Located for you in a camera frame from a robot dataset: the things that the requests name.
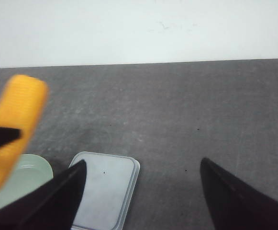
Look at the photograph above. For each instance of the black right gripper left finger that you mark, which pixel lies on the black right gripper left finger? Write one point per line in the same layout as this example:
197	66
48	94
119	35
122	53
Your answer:
53	206

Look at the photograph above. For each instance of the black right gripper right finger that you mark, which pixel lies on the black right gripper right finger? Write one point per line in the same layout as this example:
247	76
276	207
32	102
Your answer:
233	204

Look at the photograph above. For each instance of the yellow corn cob piece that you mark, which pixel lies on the yellow corn cob piece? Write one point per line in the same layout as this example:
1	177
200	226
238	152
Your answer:
21	105

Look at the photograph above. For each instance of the green shallow plate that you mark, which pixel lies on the green shallow plate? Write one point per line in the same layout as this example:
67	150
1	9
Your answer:
31	172

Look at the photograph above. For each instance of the silver digital kitchen scale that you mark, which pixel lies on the silver digital kitchen scale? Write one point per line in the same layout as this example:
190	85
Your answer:
108	191

